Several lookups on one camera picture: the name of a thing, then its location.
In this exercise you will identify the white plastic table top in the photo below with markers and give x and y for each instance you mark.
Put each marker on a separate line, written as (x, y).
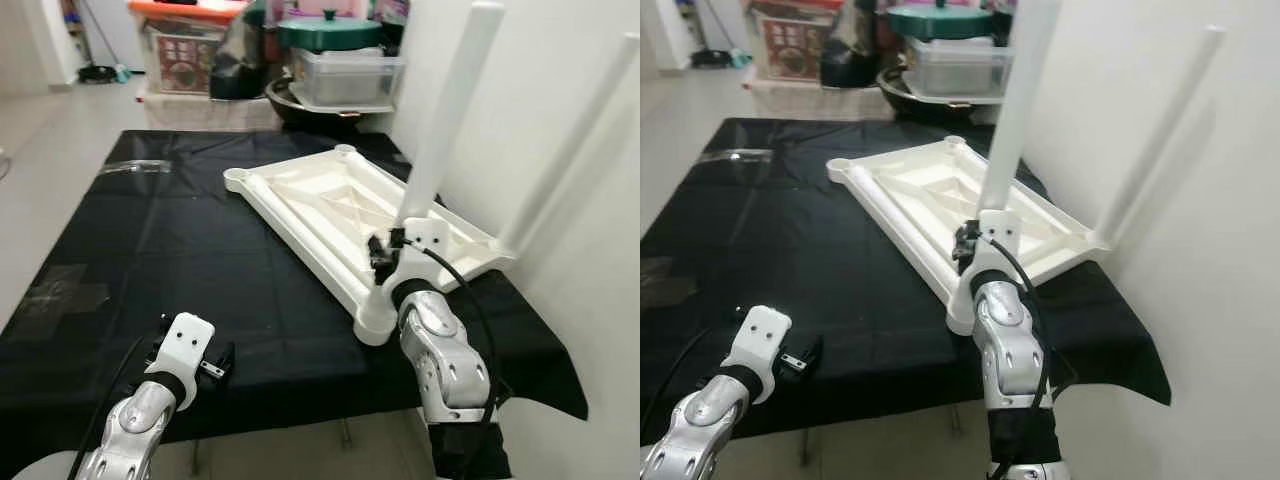
(950, 200)
(340, 210)

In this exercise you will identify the white plastic table leg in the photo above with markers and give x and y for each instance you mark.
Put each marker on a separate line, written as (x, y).
(1020, 100)
(1160, 135)
(570, 140)
(450, 110)

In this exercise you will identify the black tablecloth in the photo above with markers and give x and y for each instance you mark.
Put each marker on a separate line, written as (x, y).
(150, 250)
(750, 250)

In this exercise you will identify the clear tape patch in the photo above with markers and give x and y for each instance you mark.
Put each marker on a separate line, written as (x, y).
(65, 290)
(665, 280)

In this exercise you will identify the black wok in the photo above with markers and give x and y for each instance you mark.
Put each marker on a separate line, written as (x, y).
(290, 105)
(895, 95)

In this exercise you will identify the clear plastic container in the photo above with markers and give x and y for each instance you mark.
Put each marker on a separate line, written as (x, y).
(950, 65)
(350, 78)

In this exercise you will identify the clear tape strip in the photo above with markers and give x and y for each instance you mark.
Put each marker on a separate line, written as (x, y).
(135, 165)
(735, 155)

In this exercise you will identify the green pot lid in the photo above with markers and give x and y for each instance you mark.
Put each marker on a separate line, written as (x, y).
(330, 32)
(940, 20)

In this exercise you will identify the glossy black bag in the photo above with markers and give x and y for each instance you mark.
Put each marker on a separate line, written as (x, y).
(850, 50)
(235, 65)

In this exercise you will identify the beige cloth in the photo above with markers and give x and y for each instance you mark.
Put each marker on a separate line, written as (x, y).
(790, 95)
(200, 110)

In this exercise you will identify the clear box with orange lid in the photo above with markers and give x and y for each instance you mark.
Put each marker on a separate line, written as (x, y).
(795, 45)
(185, 55)

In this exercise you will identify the floor mop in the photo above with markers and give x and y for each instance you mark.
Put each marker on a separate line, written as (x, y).
(100, 70)
(715, 55)

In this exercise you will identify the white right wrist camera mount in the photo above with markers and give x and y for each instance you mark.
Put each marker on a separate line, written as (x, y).
(1000, 240)
(425, 250)

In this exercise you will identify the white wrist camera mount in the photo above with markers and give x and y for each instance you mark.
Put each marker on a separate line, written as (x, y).
(762, 340)
(425, 250)
(1000, 240)
(185, 345)

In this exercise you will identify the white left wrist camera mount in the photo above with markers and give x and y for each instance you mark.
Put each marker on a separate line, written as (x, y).
(185, 345)
(762, 340)

